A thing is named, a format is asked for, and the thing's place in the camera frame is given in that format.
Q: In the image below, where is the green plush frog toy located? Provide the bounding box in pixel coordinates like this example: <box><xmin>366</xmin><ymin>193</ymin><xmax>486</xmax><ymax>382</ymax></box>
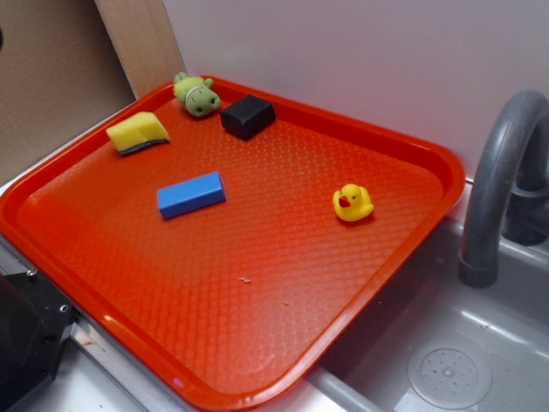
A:
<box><xmin>172</xmin><ymin>72</ymin><xmax>221</xmax><ymax>118</ymax></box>

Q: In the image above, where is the black rectangular block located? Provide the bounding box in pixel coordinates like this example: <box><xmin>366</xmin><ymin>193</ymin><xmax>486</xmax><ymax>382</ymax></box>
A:
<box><xmin>220</xmin><ymin>94</ymin><xmax>276</xmax><ymax>140</ymax></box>

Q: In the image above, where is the yellow sponge with grey pad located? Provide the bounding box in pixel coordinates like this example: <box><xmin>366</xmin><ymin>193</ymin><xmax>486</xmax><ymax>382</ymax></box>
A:
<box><xmin>106</xmin><ymin>112</ymin><xmax>171</xmax><ymax>155</ymax></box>

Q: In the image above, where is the yellow rubber duck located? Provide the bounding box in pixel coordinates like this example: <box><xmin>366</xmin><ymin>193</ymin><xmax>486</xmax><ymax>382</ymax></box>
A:
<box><xmin>332</xmin><ymin>184</ymin><xmax>374</xmax><ymax>222</ymax></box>

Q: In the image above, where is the grey toy faucet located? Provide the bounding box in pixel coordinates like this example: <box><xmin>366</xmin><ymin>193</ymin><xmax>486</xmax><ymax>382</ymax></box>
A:
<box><xmin>459</xmin><ymin>90</ymin><xmax>548</xmax><ymax>288</ymax></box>

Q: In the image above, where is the wooden board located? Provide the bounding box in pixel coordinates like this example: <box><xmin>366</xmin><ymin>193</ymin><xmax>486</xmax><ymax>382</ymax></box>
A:
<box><xmin>95</xmin><ymin>0</ymin><xmax>185</xmax><ymax>99</ymax></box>

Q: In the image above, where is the red plastic tray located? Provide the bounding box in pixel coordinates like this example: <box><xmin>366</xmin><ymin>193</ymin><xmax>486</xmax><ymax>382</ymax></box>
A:
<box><xmin>1</xmin><ymin>86</ymin><xmax>465</xmax><ymax>411</ymax></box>

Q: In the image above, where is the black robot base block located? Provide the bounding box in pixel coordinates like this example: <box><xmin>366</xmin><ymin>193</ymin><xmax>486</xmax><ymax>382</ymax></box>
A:
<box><xmin>1</xmin><ymin>270</ymin><xmax>74</xmax><ymax>411</ymax></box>

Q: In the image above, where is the blue rectangular block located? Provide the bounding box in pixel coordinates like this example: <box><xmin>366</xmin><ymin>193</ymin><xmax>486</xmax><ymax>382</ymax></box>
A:
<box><xmin>157</xmin><ymin>172</ymin><xmax>226</xmax><ymax>219</ymax></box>

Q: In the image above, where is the grey toy sink basin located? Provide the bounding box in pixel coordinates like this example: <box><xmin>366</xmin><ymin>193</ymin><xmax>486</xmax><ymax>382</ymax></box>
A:
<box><xmin>308</xmin><ymin>219</ymin><xmax>548</xmax><ymax>411</ymax></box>

